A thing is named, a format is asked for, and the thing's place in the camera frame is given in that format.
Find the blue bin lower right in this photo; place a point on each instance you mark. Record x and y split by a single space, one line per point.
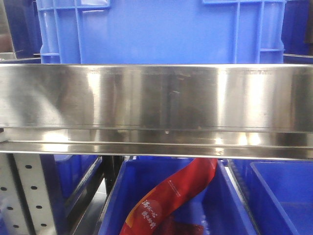
279 195

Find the light blue plastic crate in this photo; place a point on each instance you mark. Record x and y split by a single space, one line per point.
161 31

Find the stainless steel shelf rail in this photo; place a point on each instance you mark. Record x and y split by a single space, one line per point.
226 111

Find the blue bin with red bag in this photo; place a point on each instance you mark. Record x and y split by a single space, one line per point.
217 210

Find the red printed bag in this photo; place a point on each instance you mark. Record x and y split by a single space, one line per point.
160 202

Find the perforated steel upright post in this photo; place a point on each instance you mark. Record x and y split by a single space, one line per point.
25 206

